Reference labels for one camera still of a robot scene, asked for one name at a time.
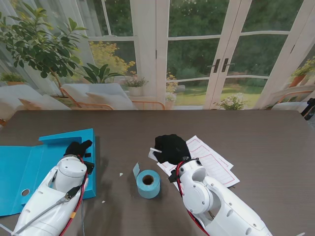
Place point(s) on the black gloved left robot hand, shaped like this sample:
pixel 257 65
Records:
pixel 76 148

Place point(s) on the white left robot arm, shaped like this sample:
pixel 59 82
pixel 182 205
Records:
pixel 54 211

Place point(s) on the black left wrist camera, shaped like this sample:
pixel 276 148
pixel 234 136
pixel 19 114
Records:
pixel 89 167

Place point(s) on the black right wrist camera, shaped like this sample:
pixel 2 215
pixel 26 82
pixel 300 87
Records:
pixel 173 177

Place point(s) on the printed garden window backdrop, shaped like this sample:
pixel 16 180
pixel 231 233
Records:
pixel 197 49

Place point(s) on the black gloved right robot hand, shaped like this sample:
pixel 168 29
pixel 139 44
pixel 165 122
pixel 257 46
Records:
pixel 172 147

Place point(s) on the blue file box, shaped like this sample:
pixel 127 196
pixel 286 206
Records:
pixel 32 162

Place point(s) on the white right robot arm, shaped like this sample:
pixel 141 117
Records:
pixel 209 196

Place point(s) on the blue label roll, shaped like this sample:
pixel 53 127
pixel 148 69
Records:
pixel 147 193

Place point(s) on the black stand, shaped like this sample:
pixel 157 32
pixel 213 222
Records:
pixel 309 108

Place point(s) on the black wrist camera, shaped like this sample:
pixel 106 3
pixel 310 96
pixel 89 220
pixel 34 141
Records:
pixel 173 177
pixel 89 167

